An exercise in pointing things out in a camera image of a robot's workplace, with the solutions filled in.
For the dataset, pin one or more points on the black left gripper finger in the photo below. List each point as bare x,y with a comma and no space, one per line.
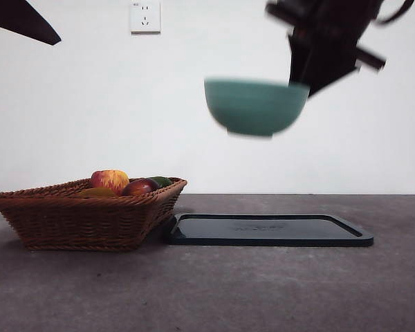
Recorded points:
20,20

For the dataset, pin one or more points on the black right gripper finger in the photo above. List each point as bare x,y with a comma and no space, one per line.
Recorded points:
328,72
297,62

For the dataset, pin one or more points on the teal ribbed bowl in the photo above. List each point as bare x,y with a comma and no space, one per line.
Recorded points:
256,107

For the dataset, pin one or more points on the brownish yellow round fruit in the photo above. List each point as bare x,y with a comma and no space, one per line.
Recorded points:
97,192

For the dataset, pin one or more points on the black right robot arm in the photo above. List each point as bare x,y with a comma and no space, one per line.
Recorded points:
332,8

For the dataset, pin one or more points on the dark teal rectangular tray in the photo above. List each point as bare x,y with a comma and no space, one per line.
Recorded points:
263,238

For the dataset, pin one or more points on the green avocado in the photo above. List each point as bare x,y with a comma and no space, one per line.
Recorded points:
162,181

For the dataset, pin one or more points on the red yellow apple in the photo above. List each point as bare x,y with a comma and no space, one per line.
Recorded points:
107,180

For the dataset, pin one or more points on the dark red apple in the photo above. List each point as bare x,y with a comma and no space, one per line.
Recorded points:
138,188

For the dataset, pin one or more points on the brown wicker basket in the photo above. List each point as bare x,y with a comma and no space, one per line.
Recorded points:
72,221

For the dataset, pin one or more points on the white wall socket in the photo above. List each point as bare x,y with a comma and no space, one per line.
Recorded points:
145,17

